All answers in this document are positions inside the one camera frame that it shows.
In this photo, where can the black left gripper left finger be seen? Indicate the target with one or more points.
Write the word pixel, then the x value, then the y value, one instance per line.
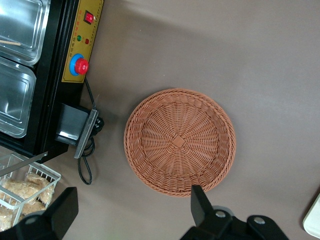
pixel 60 212

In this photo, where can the yellow control box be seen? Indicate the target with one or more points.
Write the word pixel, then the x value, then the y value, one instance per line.
pixel 50 75

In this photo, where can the grey metal bar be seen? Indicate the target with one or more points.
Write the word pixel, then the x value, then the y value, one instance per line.
pixel 25 163

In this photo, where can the red rocker switch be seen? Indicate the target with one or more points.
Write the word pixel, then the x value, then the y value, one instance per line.
pixel 89 17

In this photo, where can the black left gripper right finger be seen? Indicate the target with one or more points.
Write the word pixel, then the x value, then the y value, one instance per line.
pixel 212 222

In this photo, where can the round brown wicker basket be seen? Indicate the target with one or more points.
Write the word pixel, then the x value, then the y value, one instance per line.
pixel 180 142

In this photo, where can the steel food pan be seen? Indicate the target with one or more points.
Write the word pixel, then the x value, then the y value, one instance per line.
pixel 15 100
pixel 22 22

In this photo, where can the red emergency stop button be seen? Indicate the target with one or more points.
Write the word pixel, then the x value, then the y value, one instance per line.
pixel 81 66

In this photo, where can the clear fried snack bag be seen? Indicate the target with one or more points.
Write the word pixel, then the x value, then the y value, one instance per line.
pixel 5 220
pixel 40 186
pixel 31 208
pixel 17 189

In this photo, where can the thin wooden skewer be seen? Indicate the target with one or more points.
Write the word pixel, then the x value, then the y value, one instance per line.
pixel 11 43

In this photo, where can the beige plastic tray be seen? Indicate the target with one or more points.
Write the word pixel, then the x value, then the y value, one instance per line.
pixel 313 217

